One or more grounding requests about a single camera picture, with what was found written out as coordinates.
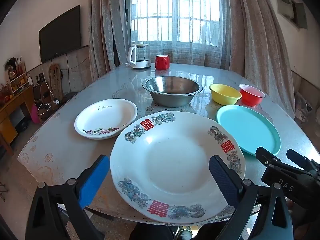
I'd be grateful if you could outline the red plastic bowl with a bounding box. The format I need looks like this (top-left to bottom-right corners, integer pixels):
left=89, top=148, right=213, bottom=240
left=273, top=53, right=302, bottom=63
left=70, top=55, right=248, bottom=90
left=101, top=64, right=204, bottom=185
left=239, top=84, right=266, bottom=107

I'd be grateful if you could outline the small white floral plate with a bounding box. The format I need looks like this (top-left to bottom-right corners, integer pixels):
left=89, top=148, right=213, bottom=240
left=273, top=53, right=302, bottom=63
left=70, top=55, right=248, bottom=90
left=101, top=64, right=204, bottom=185
left=74, top=99, right=138, bottom=140

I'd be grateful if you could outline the large white double-happiness plate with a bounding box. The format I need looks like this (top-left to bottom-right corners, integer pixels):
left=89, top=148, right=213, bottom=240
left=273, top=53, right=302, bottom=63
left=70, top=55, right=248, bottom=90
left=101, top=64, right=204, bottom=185
left=110, top=111, right=246, bottom=224

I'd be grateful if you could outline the yellow plastic bowl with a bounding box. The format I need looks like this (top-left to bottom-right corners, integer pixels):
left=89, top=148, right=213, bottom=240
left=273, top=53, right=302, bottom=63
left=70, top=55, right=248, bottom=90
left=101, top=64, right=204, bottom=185
left=209, top=83, right=242, bottom=106

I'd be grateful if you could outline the stainless steel basin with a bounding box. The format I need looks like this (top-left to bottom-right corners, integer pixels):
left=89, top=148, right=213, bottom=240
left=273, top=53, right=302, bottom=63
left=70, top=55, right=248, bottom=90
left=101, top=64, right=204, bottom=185
left=142, top=76, right=203, bottom=108

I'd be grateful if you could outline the turquoise plastic plate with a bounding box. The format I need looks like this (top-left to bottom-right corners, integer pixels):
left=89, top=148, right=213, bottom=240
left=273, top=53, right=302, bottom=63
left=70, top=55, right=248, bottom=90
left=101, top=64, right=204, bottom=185
left=216, top=105, right=281, bottom=156

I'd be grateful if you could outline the pink plastic bin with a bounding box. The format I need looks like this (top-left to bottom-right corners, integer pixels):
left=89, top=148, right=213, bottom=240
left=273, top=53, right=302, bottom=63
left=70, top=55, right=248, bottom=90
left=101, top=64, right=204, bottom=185
left=30, top=104, right=41, bottom=124

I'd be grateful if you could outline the dark low bench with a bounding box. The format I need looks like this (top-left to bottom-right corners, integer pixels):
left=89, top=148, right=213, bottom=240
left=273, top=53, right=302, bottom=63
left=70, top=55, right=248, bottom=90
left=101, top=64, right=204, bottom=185
left=37, top=92, right=76, bottom=122

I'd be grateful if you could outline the wooden cabinet with shelf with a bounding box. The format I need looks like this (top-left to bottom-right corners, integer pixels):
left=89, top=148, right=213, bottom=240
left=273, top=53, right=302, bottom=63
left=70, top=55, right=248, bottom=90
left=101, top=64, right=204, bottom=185
left=1, top=57, right=34, bottom=155

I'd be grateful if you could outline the right beige curtain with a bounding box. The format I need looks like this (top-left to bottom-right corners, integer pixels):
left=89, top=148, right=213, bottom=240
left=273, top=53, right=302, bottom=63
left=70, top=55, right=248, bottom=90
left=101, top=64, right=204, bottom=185
left=229, top=0, right=296, bottom=118

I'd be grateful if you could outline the beige curtain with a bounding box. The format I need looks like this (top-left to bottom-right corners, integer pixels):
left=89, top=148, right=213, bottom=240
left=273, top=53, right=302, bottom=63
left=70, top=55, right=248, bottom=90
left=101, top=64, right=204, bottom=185
left=229, top=0, right=296, bottom=118
left=88, top=0, right=129, bottom=81

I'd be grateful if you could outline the wooden folding chair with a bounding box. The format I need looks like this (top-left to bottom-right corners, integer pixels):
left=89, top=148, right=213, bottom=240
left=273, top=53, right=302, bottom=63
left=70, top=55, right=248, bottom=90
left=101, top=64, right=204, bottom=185
left=48, top=63, right=63, bottom=101

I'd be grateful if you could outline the white glass electric kettle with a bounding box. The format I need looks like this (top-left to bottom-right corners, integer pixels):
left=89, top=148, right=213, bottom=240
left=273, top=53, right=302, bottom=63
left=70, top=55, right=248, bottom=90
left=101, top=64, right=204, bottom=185
left=126, top=43, right=151, bottom=69

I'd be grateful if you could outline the red ceramic mug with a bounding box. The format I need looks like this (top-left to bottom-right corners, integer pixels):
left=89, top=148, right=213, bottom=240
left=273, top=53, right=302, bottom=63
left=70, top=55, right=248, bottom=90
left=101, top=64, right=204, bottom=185
left=155, top=55, right=170, bottom=70

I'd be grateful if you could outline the left beige curtain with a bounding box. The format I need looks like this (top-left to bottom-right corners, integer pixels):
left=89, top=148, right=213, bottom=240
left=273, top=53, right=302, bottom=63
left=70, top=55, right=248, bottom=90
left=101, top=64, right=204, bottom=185
left=88, top=0, right=129, bottom=81

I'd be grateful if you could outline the barred window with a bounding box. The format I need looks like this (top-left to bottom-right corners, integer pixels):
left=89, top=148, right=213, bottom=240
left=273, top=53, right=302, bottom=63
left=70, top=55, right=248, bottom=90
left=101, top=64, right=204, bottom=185
left=127, top=0, right=221, bottom=47

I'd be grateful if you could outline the white charger cable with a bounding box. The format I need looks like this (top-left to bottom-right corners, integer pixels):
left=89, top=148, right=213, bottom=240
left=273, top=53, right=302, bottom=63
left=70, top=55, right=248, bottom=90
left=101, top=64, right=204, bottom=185
left=37, top=60, right=60, bottom=117

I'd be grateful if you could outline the wall electrical box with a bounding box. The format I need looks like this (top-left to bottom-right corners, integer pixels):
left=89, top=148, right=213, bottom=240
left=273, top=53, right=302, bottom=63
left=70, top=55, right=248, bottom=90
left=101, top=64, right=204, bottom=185
left=277, top=0, right=308, bottom=29

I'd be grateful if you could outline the black wall television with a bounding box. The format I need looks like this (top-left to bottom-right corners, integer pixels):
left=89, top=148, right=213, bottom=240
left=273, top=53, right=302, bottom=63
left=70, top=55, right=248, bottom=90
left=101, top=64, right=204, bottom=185
left=39, top=5, right=81, bottom=63

